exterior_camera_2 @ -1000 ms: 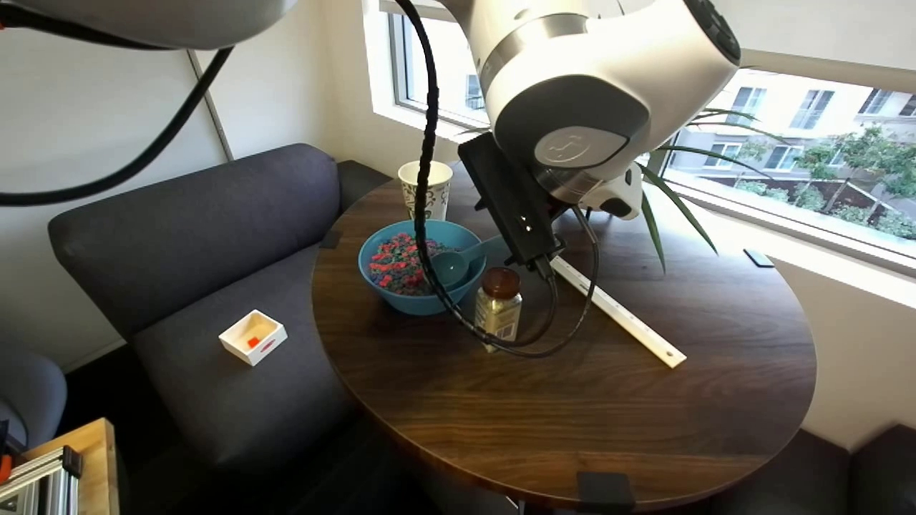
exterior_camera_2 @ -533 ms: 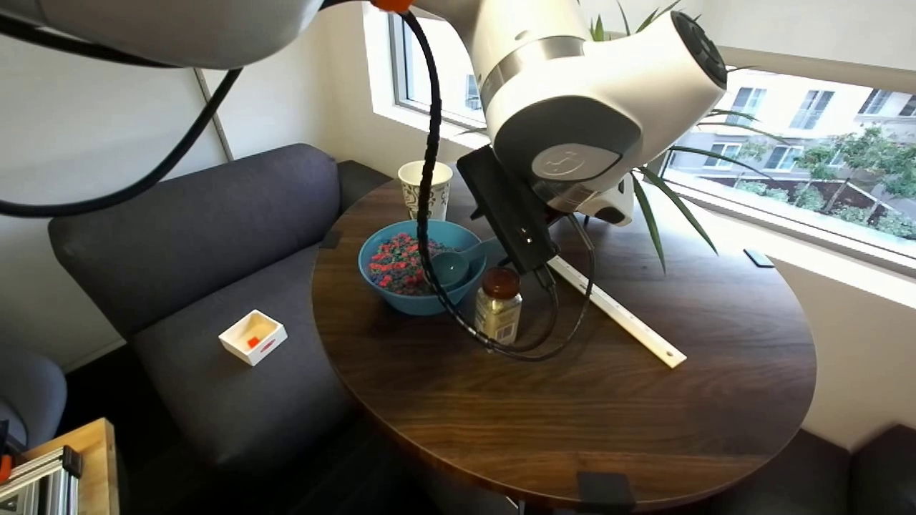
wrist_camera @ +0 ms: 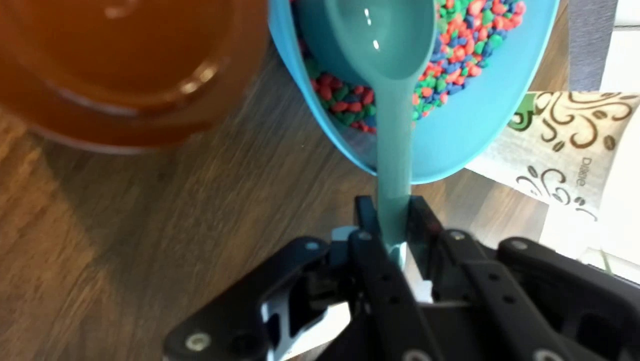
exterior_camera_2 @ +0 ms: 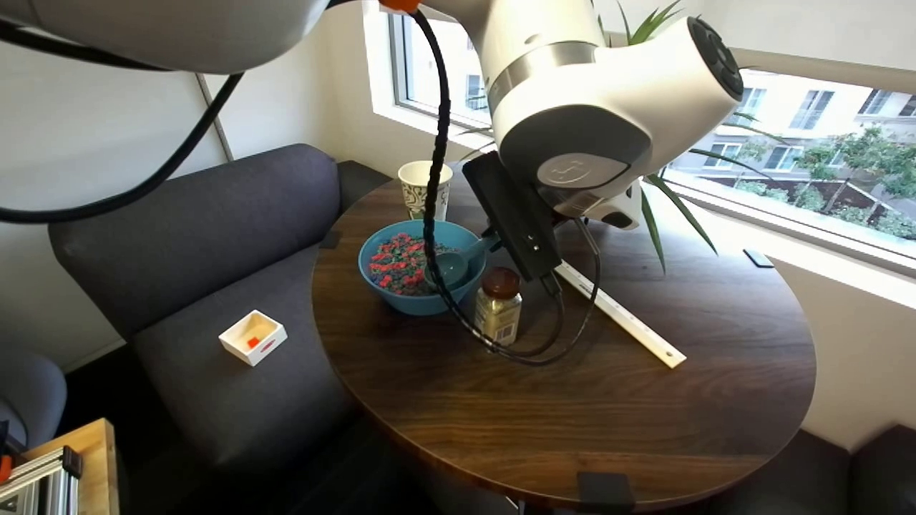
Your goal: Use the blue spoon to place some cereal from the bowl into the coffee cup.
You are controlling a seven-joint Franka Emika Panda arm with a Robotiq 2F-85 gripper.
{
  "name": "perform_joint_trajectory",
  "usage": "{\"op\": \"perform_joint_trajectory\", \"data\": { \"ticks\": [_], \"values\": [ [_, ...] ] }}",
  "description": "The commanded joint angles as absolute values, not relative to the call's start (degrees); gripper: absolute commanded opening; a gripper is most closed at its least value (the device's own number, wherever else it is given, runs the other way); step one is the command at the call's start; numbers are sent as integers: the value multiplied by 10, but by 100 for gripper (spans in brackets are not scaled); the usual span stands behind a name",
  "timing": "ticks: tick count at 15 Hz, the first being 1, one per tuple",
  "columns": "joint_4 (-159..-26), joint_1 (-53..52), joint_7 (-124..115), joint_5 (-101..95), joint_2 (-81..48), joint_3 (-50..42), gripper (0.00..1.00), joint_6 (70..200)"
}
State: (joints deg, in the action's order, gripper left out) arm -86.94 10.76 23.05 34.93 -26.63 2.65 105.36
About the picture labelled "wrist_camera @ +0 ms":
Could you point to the colourful cereal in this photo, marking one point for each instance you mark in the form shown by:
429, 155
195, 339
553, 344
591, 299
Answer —
467, 47

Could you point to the blue plastic spoon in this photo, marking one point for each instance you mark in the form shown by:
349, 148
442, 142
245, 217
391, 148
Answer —
392, 134

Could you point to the spice jar with brown lid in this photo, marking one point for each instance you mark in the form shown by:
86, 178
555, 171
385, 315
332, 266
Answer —
121, 61

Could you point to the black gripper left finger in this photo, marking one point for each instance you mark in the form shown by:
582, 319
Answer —
373, 282

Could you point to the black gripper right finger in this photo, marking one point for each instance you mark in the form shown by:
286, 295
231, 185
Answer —
492, 294

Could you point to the blue bowl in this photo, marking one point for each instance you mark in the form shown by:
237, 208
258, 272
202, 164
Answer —
480, 127

